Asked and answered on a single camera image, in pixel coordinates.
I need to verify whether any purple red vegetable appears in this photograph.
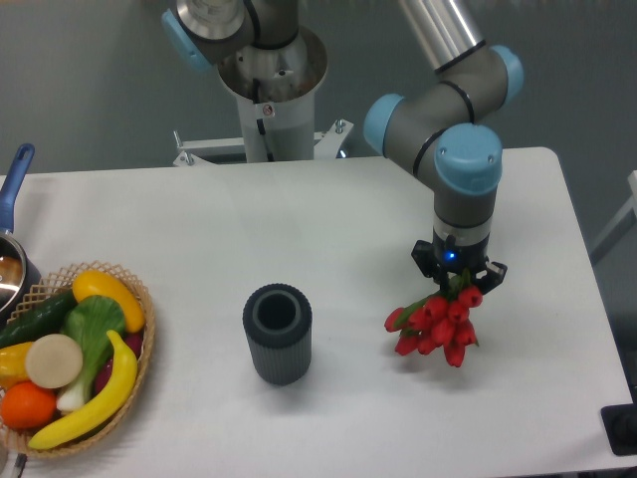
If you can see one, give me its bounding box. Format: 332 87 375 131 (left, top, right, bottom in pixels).
94 332 143 395

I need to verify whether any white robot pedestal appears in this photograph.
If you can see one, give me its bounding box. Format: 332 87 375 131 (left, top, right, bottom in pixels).
218 27 327 163

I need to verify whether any green cucumber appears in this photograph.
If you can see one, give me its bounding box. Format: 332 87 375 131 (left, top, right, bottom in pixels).
1 290 78 349

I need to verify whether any orange fruit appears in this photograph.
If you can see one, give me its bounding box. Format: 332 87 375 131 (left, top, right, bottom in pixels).
1 381 57 430

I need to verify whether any black device at table edge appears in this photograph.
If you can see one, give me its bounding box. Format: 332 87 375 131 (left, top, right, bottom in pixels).
600 403 636 456

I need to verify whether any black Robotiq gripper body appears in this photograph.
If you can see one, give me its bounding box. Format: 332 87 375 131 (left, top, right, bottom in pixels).
429 240 489 284

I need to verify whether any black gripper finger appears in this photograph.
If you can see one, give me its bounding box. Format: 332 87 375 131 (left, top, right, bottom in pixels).
472 260 508 294
411 240 439 284

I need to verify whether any green bok choy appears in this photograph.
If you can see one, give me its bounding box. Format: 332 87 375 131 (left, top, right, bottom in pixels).
57 295 125 414

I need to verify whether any dark grey ribbed vase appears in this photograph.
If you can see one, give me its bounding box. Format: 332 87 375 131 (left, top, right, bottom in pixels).
242 283 313 385

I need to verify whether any woven wicker basket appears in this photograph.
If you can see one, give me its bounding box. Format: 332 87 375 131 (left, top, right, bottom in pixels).
1 261 155 459

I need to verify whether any white metal base frame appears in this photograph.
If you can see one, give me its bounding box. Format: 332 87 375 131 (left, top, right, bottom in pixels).
172 119 354 167

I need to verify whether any blue handled saucepan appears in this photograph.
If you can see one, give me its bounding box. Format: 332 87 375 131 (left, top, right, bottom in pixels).
1 143 41 327

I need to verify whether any white furniture frame right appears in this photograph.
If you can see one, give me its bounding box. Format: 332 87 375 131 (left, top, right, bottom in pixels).
589 170 636 266

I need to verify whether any yellow bell pepper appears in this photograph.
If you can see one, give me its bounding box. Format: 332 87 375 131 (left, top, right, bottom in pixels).
0 342 33 390

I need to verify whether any yellow banana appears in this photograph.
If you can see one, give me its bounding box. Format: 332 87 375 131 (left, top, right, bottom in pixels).
28 330 138 451

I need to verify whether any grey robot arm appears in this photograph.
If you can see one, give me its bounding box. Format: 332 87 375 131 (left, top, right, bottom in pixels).
161 1 524 293

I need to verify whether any beige round disc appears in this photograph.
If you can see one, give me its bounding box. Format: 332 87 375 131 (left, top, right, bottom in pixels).
25 334 84 389

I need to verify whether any red tulip bouquet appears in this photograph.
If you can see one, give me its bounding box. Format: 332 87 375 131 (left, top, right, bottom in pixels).
384 270 484 368

